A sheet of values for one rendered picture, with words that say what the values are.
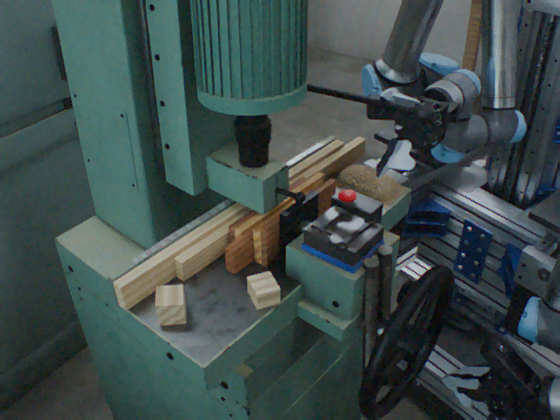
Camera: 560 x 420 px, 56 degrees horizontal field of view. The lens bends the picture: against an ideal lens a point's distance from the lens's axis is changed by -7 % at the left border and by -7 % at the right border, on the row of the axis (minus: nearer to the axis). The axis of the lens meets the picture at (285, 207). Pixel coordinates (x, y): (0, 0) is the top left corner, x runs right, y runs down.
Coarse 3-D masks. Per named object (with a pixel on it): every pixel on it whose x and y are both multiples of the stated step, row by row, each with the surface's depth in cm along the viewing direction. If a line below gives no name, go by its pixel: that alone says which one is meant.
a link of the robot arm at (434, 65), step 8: (424, 56) 139; (432, 56) 140; (440, 56) 142; (424, 64) 136; (432, 64) 135; (440, 64) 135; (448, 64) 136; (456, 64) 138; (424, 72) 136; (432, 72) 136; (440, 72) 135; (448, 72) 135; (424, 80) 136; (432, 80) 136; (424, 88) 136
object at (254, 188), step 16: (208, 160) 98; (224, 160) 97; (272, 160) 97; (208, 176) 100; (224, 176) 97; (240, 176) 94; (256, 176) 92; (272, 176) 93; (288, 176) 97; (224, 192) 99; (240, 192) 96; (256, 192) 93; (272, 192) 95; (256, 208) 95; (272, 208) 97
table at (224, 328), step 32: (384, 224) 109; (224, 256) 96; (192, 288) 89; (224, 288) 90; (288, 288) 90; (128, 320) 86; (192, 320) 84; (224, 320) 84; (256, 320) 84; (288, 320) 91; (320, 320) 89; (352, 320) 88; (160, 352) 84; (192, 352) 78; (224, 352) 79
